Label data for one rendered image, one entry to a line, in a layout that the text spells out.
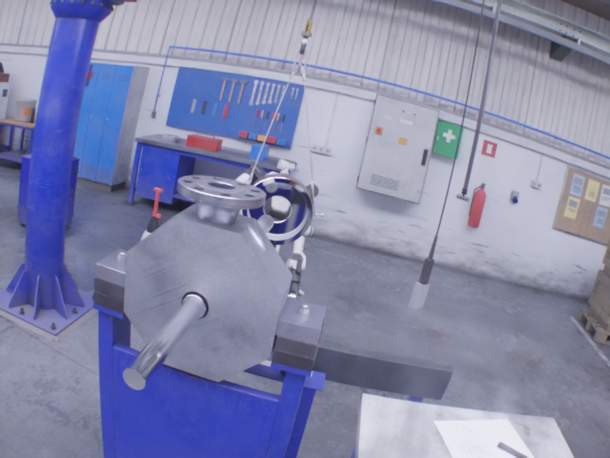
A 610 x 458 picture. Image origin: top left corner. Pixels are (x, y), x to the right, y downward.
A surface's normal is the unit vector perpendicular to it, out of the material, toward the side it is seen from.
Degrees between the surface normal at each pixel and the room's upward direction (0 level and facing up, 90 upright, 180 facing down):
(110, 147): 90
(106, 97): 90
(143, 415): 90
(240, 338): 90
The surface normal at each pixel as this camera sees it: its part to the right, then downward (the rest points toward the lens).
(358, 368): -0.10, 0.22
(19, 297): 0.85, 0.30
